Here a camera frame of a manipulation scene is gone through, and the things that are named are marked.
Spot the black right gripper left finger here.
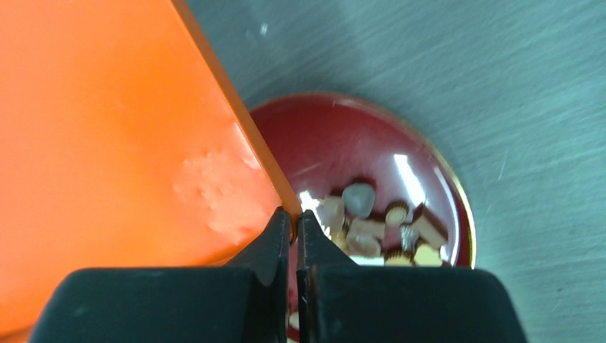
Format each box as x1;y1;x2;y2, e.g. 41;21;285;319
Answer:
30;208;291;342

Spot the orange box lid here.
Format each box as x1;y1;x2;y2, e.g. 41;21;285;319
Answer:
1;1;301;342

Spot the round red lacquer tray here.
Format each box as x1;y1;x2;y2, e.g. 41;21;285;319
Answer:
249;92;477;343

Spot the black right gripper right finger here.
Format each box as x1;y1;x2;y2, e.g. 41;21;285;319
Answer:
297;211;527;342

